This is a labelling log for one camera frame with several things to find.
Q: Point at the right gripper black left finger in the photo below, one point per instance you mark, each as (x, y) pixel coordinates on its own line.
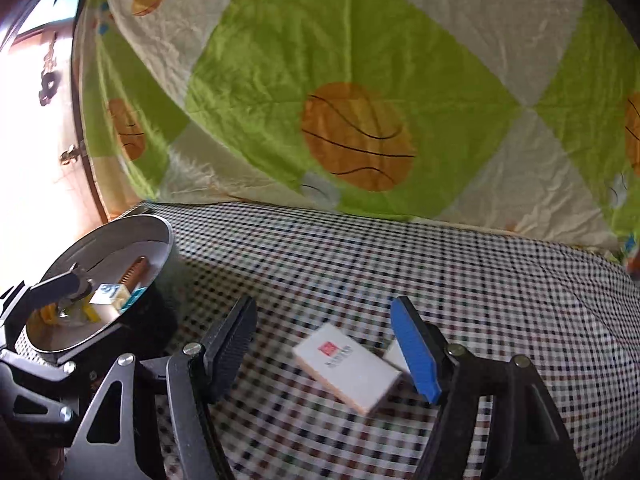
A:
(117, 438)

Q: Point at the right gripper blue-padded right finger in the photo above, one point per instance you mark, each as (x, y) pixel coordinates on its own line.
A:
(527, 438)

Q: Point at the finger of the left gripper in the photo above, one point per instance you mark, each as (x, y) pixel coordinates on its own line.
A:
(32, 392)
(70, 286)

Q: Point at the moon picture toy block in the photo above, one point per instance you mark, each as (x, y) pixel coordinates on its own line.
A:
(112, 295)

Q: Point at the amber folding comb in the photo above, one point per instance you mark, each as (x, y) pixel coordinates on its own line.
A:
(134, 274)

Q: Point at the white card box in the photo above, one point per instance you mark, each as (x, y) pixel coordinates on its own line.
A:
(355, 375)

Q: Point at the yellow cube block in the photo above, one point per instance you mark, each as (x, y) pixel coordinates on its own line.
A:
(89, 315)

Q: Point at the yellow toy block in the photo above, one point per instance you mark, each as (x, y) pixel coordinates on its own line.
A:
(49, 314)

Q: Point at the round metal tin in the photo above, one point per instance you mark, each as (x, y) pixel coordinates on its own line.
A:
(105, 254)

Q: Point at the teal picture toy block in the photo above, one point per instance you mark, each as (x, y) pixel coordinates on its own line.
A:
(135, 295)

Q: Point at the wooden door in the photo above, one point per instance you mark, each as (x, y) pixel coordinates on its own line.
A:
(39, 118)

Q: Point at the brass door knob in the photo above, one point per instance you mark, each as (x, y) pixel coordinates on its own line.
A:
(71, 154)

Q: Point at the checkered tablecloth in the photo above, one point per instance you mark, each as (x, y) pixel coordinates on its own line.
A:
(285, 343)

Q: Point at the white charger adapter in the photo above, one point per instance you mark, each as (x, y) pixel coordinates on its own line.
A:
(393, 355)

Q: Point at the basketball pattern bedsheet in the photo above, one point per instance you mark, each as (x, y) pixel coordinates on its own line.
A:
(516, 116)

